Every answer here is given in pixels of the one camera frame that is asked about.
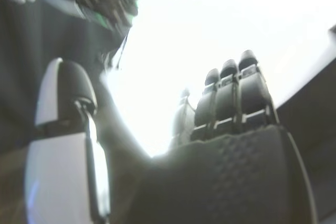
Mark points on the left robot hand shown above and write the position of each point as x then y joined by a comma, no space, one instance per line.
210,182

